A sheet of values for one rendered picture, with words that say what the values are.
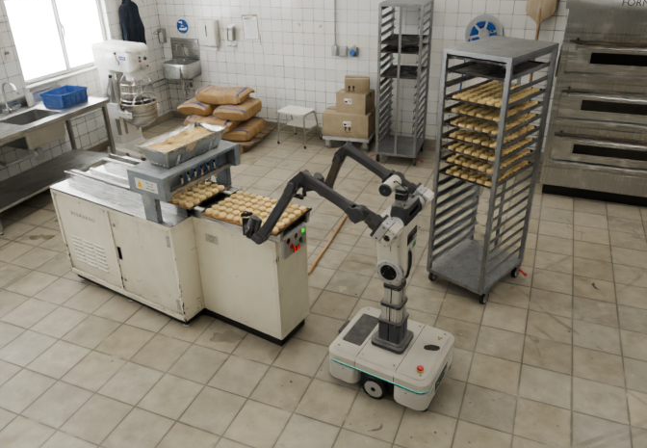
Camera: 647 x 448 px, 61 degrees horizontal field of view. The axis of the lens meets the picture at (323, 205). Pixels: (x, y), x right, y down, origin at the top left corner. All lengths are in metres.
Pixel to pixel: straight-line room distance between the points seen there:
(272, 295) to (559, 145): 3.50
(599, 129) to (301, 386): 3.84
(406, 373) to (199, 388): 1.28
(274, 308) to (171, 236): 0.81
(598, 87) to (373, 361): 3.60
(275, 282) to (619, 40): 3.82
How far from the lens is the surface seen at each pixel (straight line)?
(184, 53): 8.36
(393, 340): 3.40
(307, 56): 7.46
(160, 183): 3.52
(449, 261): 4.49
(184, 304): 3.96
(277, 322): 3.69
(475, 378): 3.71
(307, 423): 3.37
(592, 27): 5.73
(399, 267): 3.05
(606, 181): 6.14
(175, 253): 3.74
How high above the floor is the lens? 2.51
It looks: 26 degrees down
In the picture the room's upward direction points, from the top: 1 degrees counter-clockwise
